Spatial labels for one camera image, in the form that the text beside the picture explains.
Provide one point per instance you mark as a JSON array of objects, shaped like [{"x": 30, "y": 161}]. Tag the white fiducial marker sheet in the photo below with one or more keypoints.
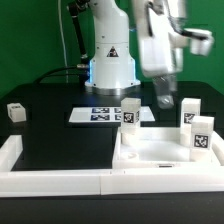
[{"x": 95, "y": 114}]

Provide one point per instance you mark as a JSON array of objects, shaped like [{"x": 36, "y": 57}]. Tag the white U-shaped fence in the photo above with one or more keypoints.
[{"x": 106, "y": 181}]

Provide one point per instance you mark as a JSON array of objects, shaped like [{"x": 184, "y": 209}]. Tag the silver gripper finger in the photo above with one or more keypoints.
[{"x": 165, "y": 89}]

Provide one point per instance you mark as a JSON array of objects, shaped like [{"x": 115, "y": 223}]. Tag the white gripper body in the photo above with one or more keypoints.
[{"x": 159, "y": 42}]

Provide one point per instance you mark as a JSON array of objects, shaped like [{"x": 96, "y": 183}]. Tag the white square table top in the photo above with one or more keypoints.
[{"x": 154, "y": 147}]

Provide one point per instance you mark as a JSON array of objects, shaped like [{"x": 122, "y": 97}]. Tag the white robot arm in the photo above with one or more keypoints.
[{"x": 112, "y": 69}]

